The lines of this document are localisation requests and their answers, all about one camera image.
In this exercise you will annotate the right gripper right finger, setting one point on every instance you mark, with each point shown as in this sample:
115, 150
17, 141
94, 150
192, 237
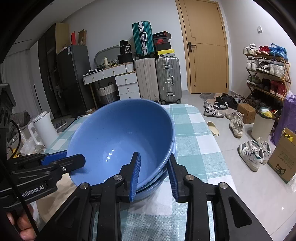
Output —
232, 219

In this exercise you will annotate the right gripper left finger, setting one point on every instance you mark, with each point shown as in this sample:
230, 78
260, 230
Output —
92, 212

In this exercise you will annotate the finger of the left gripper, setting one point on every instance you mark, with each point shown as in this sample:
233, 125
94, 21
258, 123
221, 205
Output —
68, 164
49, 158

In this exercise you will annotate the blue bowl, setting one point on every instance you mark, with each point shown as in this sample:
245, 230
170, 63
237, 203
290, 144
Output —
154, 179
109, 137
146, 192

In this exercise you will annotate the cream plate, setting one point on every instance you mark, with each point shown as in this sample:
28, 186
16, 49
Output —
45, 207

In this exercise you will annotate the left hand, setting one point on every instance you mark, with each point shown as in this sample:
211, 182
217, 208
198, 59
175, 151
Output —
22, 221

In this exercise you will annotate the white electric kettle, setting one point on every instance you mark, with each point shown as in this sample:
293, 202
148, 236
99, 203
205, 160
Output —
44, 129

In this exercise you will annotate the white sneaker pair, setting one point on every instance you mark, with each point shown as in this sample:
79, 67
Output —
255, 153

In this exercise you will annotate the woven laundry basket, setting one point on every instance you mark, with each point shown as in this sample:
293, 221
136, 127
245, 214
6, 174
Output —
106, 94

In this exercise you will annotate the printed cardboard box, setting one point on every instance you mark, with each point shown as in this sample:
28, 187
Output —
282, 160

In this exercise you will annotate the teal plaid tablecloth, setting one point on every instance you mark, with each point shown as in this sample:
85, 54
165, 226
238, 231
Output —
198, 152

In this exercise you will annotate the beige slipper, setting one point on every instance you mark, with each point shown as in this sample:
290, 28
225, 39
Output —
212, 127

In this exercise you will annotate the black refrigerator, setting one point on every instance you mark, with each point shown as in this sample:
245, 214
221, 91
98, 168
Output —
73, 63

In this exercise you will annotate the white desk with drawers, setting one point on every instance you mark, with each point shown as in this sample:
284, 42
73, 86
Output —
123, 76

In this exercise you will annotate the white trash bin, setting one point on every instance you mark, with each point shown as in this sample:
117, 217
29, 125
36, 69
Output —
263, 123

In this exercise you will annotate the brown cardboard box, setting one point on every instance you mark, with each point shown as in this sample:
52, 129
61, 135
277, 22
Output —
248, 112

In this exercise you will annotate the oval mirror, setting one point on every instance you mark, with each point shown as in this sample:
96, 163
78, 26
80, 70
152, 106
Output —
110, 53

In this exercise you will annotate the purple plastic bag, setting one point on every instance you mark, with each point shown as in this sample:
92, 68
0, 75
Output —
287, 118

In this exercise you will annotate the black bag on desk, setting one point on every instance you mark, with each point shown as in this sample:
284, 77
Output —
125, 55

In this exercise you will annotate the beige suitcase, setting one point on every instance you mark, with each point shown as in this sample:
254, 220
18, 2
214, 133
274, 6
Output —
147, 78

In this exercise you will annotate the silver suitcase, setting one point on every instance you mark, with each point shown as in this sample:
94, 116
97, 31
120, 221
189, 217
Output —
169, 80

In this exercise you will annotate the teal suitcase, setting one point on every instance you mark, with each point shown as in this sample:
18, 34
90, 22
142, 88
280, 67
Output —
143, 39

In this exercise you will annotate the wooden shoe rack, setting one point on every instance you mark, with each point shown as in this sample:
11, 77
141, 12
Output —
268, 79

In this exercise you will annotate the stack of shoe boxes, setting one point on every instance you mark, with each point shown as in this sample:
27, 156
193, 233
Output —
162, 44

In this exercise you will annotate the wooden door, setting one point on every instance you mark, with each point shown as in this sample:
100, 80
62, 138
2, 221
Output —
206, 47

